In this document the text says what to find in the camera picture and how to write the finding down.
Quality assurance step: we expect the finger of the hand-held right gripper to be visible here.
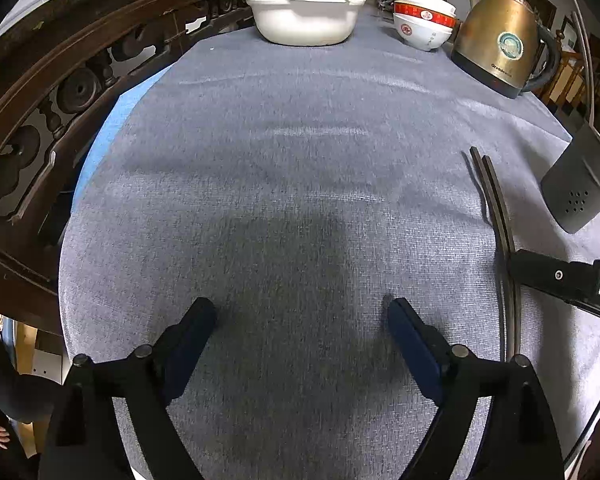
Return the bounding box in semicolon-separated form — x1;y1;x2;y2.
507;249;600;326

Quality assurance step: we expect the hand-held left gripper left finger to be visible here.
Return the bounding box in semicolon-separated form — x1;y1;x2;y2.
37;296;218;480

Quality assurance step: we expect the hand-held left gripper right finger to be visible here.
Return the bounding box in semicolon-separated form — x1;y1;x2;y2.
386;297;566;480

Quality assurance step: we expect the grey utensil holder cup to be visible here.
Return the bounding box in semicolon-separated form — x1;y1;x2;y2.
540;125;600;234

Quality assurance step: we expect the wooden staircase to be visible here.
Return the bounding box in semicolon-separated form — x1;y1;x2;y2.
545;15;600;141

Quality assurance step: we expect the grey tablecloth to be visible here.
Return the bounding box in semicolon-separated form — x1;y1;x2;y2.
59;7;600;480

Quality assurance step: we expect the blue cloth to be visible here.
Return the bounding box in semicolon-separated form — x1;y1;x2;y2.
70;77;156;216

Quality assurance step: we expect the gold electric kettle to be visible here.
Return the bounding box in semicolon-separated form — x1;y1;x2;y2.
450;0;563;100

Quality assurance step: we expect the white bowl with red mark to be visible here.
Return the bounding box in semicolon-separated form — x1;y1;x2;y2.
393;12;453;52

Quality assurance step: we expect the red band white bowl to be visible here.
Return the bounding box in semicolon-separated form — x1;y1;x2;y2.
393;1;457;30

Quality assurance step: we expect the carved wooden bench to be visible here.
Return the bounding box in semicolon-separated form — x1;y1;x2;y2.
0;0;261;336

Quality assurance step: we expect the white basin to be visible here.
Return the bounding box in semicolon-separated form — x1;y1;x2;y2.
245;0;366;46

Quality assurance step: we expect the black cable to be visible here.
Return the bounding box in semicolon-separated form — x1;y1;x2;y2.
562;390;600;466

